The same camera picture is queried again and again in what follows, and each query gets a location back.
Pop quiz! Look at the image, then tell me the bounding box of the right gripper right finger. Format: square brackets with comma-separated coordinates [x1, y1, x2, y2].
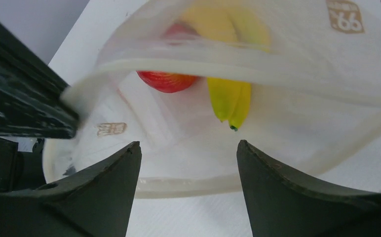
[236, 140, 381, 237]

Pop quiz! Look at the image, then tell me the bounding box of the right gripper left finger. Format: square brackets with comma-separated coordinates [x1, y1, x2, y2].
[0, 141, 142, 237]

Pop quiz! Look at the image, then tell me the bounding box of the polka dot zip bag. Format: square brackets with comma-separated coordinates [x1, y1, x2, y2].
[43, 0, 381, 199]

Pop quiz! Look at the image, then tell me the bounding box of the red toy chili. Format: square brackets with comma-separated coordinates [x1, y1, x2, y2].
[136, 22, 200, 93]

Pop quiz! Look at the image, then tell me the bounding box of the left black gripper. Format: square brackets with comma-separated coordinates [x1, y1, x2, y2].
[0, 23, 79, 193]

